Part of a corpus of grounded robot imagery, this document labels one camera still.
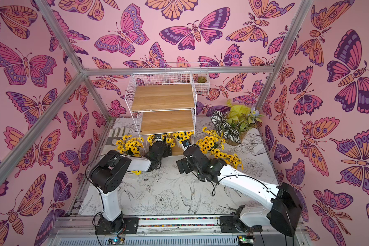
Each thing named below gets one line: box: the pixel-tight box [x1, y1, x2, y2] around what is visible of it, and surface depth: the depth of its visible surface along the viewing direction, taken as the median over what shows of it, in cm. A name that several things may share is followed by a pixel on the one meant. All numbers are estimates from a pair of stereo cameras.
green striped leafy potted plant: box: [210, 99, 263, 146], surface depth 90 cm
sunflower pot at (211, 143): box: [195, 127, 226, 154], surface depth 92 cm
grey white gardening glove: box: [105, 126, 131, 147], surface depth 112 cm
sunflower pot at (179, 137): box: [172, 130, 195, 148], surface depth 94 cm
